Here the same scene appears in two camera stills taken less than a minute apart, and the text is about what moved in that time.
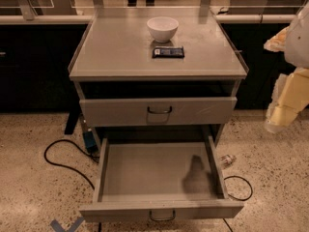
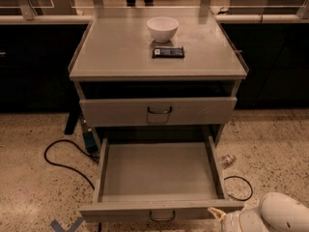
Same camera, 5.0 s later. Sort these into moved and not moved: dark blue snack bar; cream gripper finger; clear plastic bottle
Moved: cream gripper finger
Not moved: dark blue snack bar; clear plastic bottle
